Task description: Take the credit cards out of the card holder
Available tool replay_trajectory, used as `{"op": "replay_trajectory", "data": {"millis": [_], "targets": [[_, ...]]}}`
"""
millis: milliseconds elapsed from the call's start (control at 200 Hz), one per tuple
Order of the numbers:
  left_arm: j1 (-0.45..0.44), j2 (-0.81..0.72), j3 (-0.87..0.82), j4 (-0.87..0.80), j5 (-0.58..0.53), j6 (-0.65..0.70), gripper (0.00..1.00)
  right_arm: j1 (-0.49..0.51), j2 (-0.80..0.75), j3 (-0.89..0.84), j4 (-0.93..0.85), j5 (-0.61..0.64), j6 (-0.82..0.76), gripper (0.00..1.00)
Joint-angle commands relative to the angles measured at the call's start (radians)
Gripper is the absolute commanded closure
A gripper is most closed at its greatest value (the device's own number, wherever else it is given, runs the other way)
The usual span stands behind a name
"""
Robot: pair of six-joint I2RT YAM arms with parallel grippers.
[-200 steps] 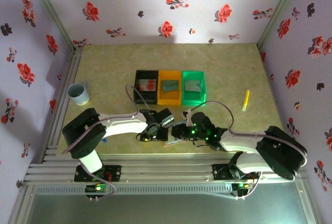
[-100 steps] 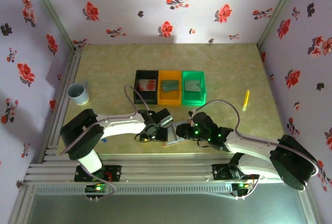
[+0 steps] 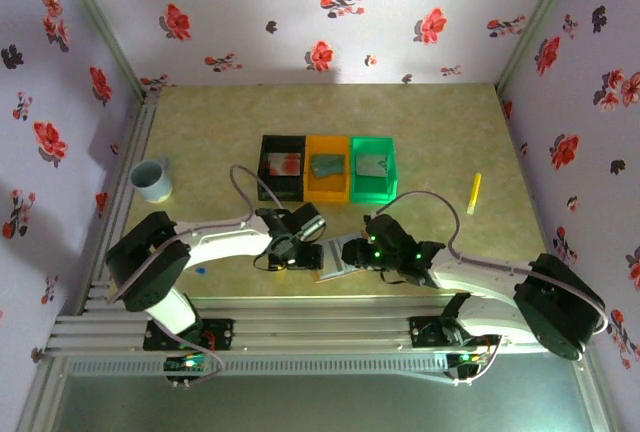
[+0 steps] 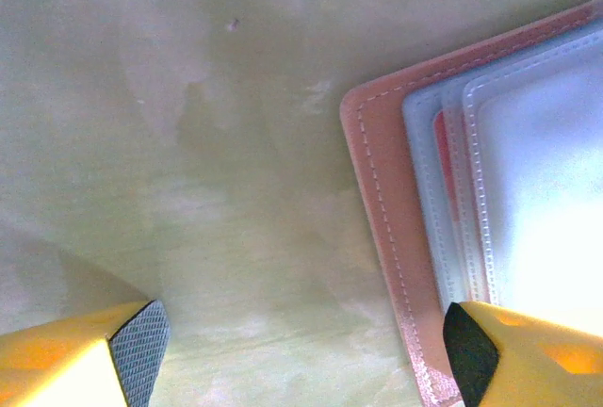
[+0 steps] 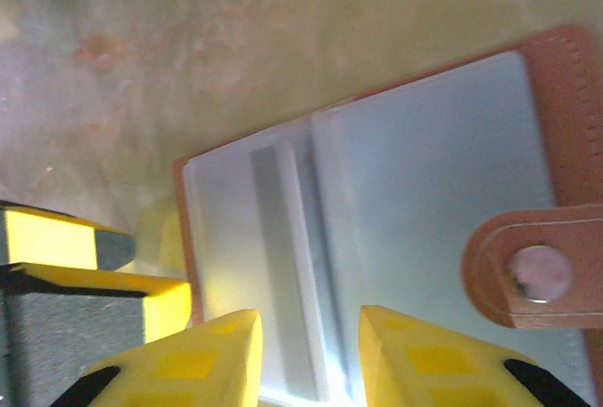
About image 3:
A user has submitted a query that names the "grey VIP credit card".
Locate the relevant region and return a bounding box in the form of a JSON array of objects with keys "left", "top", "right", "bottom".
[{"left": 353, "top": 154, "right": 389, "bottom": 178}]

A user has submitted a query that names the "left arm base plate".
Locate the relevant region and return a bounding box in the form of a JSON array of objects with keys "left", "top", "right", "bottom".
[{"left": 143, "top": 319, "right": 235, "bottom": 352}]

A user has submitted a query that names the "light blue mug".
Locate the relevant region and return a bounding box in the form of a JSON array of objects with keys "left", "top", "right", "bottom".
[{"left": 129, "top": 155, "right": 175, "bottom": 204}]

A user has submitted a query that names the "slotted cable duct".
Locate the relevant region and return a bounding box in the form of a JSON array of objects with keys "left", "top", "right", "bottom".
[{"left": 67, "top": 355, "right": 451, "bottom": 379}]

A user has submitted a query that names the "aluminium corner post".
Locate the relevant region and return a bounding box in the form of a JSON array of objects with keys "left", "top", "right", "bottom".
[
  {"left": 49, "top": 0, "right": 151, "bottom": 98},
  {"left": 494, "top": 0, "right": 586, "bottom": 93}
]

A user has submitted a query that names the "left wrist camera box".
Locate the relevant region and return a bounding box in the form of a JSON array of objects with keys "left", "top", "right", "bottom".
[{"left": 292, "top": 202, "right": 327, "bottom": 242}]

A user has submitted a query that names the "black plastic bin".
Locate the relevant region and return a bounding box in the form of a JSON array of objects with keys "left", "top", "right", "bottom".
[{"left": 257, "top": 135, "right": 308, "bottom": 202}]

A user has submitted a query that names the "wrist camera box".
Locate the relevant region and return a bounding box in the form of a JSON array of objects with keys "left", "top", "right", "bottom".
[
  {"left": 363, "top": 212, "right": 404, "bottom": 246},
  {"left": 292, "top": 202, "right": 327, "bottom": 242}
]

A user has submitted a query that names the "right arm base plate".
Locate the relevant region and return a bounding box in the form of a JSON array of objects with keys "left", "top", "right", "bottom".
[{"left": 408, "top": 316, "right": 501, "bottom": 348}]

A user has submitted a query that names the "yellow marker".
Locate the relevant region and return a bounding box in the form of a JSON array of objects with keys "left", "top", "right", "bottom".
[{"left": 466, "top": 171, "right": 483, "bottom": 216}]

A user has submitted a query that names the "green plastic bin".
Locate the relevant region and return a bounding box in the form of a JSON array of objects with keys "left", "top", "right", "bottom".
[{"left": 348, "top": 136, "right": 400, "bottom": 204}]

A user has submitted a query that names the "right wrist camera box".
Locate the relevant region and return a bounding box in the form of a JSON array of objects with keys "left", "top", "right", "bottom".
[{"left": 363, "top": 212, "right": 404, "bottom": 246}]

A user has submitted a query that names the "pink card holder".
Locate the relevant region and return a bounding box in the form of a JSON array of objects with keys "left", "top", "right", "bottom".
[{"left": 314, "top": 234, "right": 366, "bottom": 283}]

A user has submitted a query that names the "orange plastic bin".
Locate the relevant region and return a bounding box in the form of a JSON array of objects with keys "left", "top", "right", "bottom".
[{"left": 303, "top": 135, "right": 351, "bottom": 203}]

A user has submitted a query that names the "aluminium side rail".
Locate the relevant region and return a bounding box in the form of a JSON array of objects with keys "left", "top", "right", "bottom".
[{"left": 79, "top": 89, "right": 162, "bottom": 314}]

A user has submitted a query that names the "red flower credit card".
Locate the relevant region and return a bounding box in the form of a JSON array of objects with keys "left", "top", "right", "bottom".
[{"left": 267, "top": 152, "right": 302, "bottom": 177}]

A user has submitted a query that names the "aluminium frame rail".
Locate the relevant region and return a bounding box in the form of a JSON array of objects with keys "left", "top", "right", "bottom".
[{"left": 44, "top": 295, "right": 592, "bottom": 359}]

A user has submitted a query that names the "right controller board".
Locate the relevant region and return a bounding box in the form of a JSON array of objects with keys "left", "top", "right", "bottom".
[{"left": 446, "top": 351, "right": 490, "bottom": 369}]

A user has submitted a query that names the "controller board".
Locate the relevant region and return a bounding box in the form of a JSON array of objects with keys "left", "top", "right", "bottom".
[
  {"left": 446, "top": 351, "right": 490, "bottom": 369},
  {"left": 163, "top": 354, "right": 212, "bottom": 374}
]

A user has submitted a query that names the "left controller board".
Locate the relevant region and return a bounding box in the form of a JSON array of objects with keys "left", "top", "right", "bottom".
[{"left": 163, "top": 354, "right": 212, "bottom": 374}]

